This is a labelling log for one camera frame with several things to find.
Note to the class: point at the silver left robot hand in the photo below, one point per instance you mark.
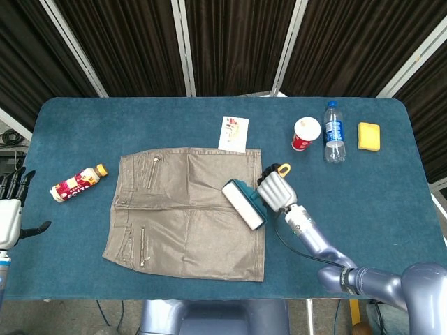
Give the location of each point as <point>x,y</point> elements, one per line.
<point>8,216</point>

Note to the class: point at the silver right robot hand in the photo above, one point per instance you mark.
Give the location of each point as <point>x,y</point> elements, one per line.
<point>277,193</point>

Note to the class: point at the lavender left robot arm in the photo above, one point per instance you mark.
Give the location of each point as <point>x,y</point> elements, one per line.
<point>3,272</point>

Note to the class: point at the lavender right robot arm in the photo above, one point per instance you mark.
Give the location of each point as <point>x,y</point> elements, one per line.
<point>370,282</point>

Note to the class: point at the shiny brown skirt with zippers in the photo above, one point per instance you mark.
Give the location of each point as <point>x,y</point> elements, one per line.
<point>195,244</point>

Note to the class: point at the red paper cup, white lid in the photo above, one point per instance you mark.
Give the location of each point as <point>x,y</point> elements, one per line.
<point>305,130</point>

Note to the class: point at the white printed card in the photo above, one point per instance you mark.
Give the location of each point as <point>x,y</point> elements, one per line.
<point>234,134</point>

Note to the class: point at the Costa coffee bottle, tan cap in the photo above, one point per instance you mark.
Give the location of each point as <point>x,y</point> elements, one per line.
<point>77,185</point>

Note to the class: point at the clear water bottle, blue label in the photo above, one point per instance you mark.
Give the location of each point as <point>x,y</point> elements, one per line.
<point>334,132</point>

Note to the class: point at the blue velvet table cover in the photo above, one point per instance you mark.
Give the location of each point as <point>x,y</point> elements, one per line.
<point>366,209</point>

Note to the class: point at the yellow sponge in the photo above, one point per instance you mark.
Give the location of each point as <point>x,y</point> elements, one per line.
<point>368,136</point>

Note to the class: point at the lavender robot torso base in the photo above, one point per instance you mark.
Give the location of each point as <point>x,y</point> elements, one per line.
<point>209,317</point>

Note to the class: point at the dark brown folding screen panel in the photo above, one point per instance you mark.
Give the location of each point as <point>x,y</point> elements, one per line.
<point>129,45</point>
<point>429,111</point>
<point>28,52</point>
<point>237,45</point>
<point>349,45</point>

